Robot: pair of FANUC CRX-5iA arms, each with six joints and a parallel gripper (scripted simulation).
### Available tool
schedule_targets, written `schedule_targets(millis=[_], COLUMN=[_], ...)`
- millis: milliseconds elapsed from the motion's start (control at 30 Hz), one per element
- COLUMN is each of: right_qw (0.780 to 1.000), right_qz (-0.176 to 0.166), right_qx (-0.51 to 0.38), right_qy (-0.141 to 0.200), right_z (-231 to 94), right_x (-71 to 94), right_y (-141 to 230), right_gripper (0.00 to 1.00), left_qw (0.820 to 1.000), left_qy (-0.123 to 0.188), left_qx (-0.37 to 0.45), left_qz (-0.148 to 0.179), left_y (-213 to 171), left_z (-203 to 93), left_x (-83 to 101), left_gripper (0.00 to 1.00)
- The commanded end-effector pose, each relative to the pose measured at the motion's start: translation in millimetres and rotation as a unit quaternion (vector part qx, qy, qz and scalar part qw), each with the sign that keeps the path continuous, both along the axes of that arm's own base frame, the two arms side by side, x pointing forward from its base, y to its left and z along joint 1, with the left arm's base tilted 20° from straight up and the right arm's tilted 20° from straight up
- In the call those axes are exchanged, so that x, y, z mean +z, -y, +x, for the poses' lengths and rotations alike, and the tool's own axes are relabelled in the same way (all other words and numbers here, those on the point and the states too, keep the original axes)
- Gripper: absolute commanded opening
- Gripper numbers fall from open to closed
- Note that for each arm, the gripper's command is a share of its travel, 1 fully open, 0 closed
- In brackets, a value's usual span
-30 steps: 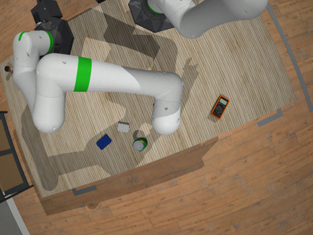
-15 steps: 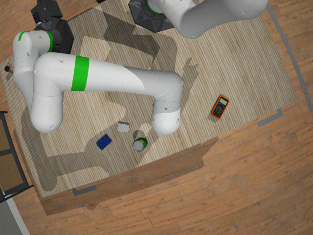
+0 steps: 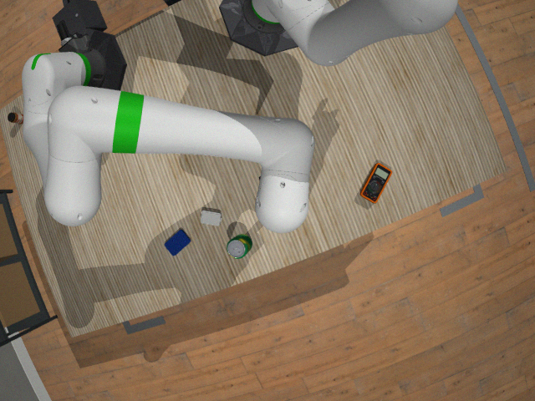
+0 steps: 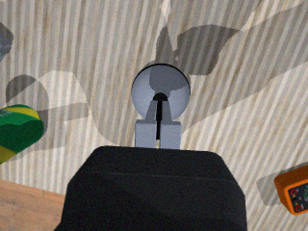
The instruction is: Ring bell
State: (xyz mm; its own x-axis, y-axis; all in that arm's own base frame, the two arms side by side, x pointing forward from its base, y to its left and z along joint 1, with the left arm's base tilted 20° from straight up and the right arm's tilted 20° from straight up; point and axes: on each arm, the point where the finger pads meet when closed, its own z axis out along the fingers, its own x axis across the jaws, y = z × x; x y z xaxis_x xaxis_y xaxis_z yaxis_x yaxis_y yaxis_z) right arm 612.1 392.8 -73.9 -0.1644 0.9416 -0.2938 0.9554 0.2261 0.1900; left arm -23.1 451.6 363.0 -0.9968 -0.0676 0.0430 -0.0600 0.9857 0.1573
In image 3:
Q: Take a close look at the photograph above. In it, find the orange digital multimeter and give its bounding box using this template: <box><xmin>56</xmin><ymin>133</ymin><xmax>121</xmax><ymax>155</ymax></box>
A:
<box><xmin>360</xmin><ymin>163</ymin><xmax>392</xmax><ymax>203</ymax></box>

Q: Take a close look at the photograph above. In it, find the green and yellow drink can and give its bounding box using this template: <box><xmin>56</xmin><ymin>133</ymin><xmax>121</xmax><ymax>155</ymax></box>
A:
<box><xmin>227</xmin><ymin>234</ymin><xmax>252</xmax><ymax>259</ymax></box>

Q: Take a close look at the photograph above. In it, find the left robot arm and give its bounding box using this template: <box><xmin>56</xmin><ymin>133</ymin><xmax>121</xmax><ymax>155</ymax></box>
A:
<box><xmin>243</xmin><ymin>0</ymin><xmax>458</xmax><ymax>66</ymax></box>

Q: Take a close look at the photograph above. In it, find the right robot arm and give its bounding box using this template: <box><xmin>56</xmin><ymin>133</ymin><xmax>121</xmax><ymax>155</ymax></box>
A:
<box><xmin>22</xmin><ymin>23</ymin><xmax>315</xmax><ymax>233</ymax></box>

